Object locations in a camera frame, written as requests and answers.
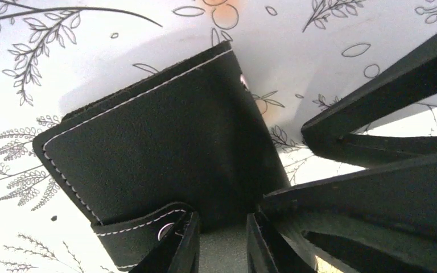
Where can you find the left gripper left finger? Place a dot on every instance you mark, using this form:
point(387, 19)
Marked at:
point(178, 251)

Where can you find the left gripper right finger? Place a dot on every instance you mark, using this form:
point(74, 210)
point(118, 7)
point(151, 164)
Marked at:
point(268, 251)

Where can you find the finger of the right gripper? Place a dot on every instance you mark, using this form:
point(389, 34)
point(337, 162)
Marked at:
point(376, 220)
point(331, 134)

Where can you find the black card holder wallet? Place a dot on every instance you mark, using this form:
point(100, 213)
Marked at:
point(187, 139)

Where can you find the floral patterned table mat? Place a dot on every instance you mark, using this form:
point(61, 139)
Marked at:
point(299, 57)

